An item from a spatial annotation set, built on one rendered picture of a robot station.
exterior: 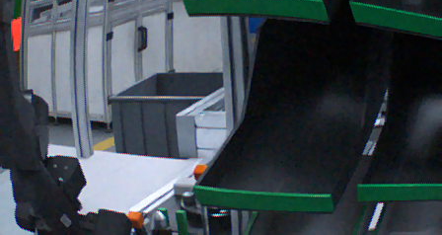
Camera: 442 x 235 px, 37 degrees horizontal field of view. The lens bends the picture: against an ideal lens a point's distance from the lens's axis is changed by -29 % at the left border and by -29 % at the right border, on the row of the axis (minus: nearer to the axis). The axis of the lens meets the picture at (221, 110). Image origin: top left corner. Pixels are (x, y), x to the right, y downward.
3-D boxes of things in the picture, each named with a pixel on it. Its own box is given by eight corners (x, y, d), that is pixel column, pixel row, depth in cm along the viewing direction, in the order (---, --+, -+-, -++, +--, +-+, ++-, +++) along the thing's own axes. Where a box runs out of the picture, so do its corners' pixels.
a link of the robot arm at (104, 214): (95, 229, 76) (104, 182, 80) (-7, 198, 83) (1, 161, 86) (127, 262, 83) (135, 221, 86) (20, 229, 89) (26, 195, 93)
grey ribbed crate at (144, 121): (286, 173, 278) (285, 100, 273) (113, 161, 300) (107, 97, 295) (319, 137, 317) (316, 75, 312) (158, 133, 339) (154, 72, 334)
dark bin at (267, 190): (331, 214, 68) (323, 152, 64) (200, 206, 74) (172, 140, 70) (401, 42, 86) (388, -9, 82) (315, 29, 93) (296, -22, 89)
